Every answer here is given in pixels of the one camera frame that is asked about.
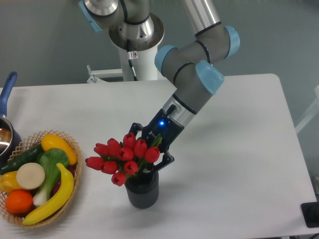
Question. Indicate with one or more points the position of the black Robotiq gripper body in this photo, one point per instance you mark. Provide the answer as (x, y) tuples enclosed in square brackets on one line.
[(163, 125)]

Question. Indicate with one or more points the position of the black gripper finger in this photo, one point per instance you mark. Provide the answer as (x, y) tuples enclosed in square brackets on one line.
[(136, 130), (167, 159)]

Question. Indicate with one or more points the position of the red tulip bouquet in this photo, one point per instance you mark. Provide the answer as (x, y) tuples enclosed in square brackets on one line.
[(124, 160)]

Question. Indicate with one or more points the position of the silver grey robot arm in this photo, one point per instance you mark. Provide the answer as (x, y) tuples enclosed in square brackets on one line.
[(137, 33)]

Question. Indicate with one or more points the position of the dark grey ribbed vase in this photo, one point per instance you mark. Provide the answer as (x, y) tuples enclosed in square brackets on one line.
[(143, 191)]

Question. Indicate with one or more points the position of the dark red vegetable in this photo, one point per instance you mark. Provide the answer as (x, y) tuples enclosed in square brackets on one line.
[(57, 186)]

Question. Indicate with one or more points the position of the yellow squash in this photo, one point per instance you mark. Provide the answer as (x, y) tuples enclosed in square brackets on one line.
[(50, 141)]

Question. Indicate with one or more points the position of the yellow banana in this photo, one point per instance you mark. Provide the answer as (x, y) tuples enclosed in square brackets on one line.
[(56, 202)]

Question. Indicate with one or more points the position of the green bok choy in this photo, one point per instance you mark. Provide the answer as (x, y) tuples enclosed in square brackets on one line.
[(48, 161)]

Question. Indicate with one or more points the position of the woven wicker basket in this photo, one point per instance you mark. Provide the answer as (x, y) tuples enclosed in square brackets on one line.
[(26, 144)]

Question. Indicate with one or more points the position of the green cucumber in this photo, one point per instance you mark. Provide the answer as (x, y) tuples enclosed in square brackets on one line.
[(28, 156)]

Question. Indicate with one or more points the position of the beige round disc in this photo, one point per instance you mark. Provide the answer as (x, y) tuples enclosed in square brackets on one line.
[(30, 176)]

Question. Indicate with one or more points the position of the yellow bell pepper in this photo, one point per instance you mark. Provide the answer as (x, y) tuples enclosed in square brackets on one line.
[(8, 182)]

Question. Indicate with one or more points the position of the orange fruit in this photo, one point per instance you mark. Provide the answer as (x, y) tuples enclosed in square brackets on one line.
[(19, 202)]

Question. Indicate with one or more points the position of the black device at table edge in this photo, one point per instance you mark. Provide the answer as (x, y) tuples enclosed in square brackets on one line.
[(310, 213)]

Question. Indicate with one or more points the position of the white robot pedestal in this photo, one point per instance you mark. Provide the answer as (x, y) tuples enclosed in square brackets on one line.
[(140, 63)]

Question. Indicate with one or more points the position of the blue handled saucepan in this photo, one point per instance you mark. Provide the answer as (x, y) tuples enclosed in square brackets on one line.
[(9, 138)]

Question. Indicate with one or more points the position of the white frame at right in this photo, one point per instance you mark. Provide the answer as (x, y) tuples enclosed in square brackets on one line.
[(311, 111)]

